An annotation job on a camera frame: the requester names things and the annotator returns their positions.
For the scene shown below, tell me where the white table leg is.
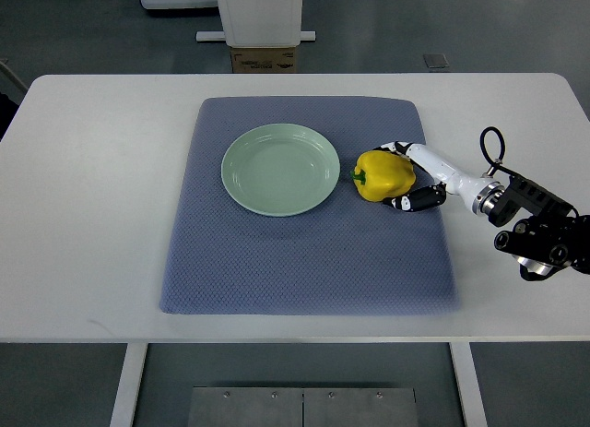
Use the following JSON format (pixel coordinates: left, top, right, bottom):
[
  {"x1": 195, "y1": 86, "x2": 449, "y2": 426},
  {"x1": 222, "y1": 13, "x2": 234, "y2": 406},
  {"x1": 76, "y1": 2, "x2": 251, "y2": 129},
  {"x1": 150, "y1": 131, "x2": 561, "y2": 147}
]
[
  {"x1": 110, "y1": 342, "x2": 148, "y2": 427},
  {"x1": 449, "y1": 342, "x2": 488, "y2": 427}
]

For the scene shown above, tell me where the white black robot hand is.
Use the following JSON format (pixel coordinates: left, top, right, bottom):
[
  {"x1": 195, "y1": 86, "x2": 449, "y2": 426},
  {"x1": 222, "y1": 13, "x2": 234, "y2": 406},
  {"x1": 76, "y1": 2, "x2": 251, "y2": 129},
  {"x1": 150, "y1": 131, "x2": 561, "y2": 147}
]
[{"x1": 377, "y1": 141, "x2": 505, "y2": 215}]

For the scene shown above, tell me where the white pedestal base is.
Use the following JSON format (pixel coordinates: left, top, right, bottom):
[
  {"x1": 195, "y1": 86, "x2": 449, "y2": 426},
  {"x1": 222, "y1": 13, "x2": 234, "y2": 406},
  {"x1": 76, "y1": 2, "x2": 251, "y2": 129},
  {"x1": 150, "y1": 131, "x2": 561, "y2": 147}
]
[{"x1": 195, "y1": 0, "x2": 316, "y2": 48}]

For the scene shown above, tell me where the blue textured mat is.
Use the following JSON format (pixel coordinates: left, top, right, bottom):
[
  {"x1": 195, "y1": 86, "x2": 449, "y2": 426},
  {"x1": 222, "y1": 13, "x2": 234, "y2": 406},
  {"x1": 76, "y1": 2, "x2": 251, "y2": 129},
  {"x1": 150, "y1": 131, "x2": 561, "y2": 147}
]
[{"x1": 159, "y1": 96, "x2": 459, "y2": 315}]

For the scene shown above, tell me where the yellow bell pepper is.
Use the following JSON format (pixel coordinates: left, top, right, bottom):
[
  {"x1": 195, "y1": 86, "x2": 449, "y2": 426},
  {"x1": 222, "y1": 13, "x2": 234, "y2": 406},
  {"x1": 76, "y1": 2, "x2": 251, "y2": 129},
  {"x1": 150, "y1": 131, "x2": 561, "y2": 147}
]
[{"x1": 350, "y1": 150, "x2": 416, "y2": 202}]

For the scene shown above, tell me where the left white table leg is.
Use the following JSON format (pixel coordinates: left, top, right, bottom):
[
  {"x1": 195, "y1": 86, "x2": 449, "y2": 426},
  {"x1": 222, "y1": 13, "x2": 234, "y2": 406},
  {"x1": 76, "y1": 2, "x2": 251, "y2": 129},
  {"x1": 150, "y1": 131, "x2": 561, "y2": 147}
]
[{"x1": 110, "y1": 342, "x2": 148, "y2": 427}]

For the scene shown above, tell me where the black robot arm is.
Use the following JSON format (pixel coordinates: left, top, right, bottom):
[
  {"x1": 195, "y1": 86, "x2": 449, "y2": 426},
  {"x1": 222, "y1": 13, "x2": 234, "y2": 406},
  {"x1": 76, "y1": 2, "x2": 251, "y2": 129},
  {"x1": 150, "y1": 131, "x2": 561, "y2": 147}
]
[{"x1": 477, "y1": 126, "x2": 589, "y2": 281}]

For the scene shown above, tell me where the right white table leg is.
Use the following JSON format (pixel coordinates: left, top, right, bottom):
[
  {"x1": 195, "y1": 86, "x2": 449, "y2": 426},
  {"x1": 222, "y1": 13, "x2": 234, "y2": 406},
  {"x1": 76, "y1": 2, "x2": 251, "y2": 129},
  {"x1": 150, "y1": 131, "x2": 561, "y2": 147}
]
[{"x1": 449, "y1": 342, "x2": 488, "y2": 427}]

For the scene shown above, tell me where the light green plate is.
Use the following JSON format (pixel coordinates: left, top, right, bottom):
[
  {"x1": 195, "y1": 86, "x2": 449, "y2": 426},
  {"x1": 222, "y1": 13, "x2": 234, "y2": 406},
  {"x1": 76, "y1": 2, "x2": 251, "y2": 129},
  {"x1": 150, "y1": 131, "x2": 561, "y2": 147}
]
[{"x1": 220, "y1": 124, "x2": 340, "y2": 217}]

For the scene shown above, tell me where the dark object at left edge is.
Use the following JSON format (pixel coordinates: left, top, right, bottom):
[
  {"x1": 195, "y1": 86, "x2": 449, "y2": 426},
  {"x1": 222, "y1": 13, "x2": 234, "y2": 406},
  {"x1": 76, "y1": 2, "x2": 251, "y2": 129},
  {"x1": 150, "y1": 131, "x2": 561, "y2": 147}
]
[{"x1": 0, "y1": 59, "x2": 29, "y2": 137}]

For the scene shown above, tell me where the grey floor plate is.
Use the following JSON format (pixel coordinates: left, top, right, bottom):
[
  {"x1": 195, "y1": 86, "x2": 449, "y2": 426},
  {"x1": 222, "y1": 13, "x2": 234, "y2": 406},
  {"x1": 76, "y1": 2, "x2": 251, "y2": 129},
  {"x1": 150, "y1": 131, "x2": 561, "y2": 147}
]
[{"x1": 423, "y1": 53, "x2": 450, "y2": 70}]

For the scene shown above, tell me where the brown cardboard box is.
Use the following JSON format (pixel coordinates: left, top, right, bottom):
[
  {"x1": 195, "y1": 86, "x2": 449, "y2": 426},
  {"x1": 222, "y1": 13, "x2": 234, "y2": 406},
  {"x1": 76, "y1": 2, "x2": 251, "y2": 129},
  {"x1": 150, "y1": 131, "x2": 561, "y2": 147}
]
[{"x1": 230, "y1": 47, "x2": 297, "y2": 74}]

